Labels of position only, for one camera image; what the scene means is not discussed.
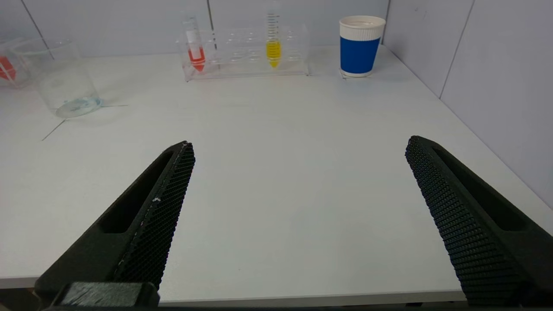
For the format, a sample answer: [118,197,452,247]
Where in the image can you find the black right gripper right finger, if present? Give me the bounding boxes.
[405,135,553,305]

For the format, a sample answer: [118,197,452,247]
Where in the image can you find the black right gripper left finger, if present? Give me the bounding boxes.
[34,141,196,303]

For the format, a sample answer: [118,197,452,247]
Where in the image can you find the clear glass beaker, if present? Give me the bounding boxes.
[12,39,104,119]

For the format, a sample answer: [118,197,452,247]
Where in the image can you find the red pigment tube white label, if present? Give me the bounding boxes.
[182,15,207,73]

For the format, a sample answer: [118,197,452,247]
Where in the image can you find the clear acrylic test tube rack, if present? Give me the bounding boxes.
[176,24,310,83]
[0,38,33,89]

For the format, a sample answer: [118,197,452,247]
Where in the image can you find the yellow pigment test tube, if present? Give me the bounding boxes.
[264,0,283,69]

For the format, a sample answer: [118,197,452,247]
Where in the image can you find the blue white paper cup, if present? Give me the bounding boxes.
[339,16,386,78]

